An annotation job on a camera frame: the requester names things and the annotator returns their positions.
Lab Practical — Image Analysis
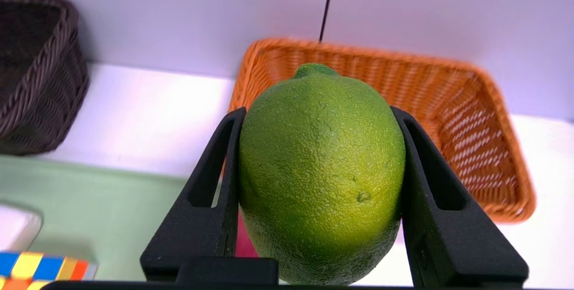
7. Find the white soap bar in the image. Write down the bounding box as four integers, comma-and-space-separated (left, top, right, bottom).
0, 203, 44, 252

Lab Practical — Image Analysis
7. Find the light green plastic tray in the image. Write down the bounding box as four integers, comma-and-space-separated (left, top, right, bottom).
0, 155, 252, 281

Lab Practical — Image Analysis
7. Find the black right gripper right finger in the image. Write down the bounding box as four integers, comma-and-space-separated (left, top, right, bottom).
391, 106, 529, 287

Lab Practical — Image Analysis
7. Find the green mango fruit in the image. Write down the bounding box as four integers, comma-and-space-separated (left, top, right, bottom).
238, 63, 406, 286

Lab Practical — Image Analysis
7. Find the pink peach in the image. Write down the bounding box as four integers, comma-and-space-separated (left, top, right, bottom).
236, 212, 260, 258

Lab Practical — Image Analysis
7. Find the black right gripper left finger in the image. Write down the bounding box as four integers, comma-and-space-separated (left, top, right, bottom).
140, 107, 246, 281

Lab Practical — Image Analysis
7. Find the colourful puzzle cube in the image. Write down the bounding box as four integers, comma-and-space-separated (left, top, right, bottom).
0, 251, 98, 290

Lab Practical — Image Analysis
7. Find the dark brown wicker basket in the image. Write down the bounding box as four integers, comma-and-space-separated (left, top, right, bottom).
0, 0, 90, 156

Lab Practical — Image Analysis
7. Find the orange wicker basket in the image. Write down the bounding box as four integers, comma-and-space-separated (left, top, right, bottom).
229, 38, 537, 224

